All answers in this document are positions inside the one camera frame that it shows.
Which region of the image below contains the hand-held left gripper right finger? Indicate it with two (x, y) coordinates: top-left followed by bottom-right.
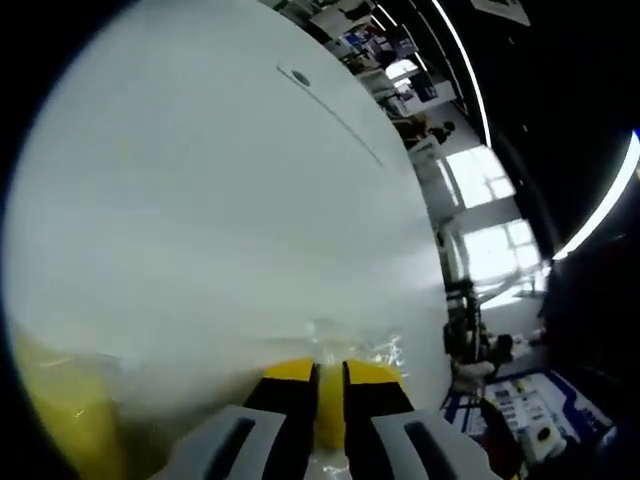
(342, 358), (494, 480)

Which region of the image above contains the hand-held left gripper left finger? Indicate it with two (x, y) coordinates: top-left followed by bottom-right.
(164, 357), (321, 480)

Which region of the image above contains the small yellow silicone block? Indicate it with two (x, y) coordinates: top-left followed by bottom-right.
(313, 363), (349, 451)

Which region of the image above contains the large yellow silicone block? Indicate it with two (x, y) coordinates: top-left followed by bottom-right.
(13, 333), (127, 480)

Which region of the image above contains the black metal stand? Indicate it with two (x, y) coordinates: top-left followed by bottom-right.
(443, 277), (482, 362)

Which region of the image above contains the blue white printed board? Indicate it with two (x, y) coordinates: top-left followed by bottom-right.
(443, 368), (617, 467)

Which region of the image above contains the long ceiling light strip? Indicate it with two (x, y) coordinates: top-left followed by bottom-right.
(551, 131), (640, 261)
(431, 0), (491, 147)

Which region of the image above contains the white ceiling air vent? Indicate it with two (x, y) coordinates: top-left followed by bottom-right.
(472, 0), (531, 26)

